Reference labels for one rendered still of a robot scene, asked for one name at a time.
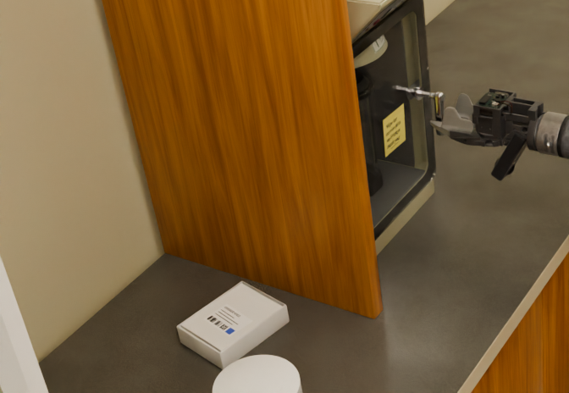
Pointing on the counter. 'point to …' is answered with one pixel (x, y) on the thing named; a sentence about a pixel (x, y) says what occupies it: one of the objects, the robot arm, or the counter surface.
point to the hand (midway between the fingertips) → (441, 122)
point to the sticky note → (394, 130)
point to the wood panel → (250, 122)
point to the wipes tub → (258, 376)
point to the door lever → (434, 103)
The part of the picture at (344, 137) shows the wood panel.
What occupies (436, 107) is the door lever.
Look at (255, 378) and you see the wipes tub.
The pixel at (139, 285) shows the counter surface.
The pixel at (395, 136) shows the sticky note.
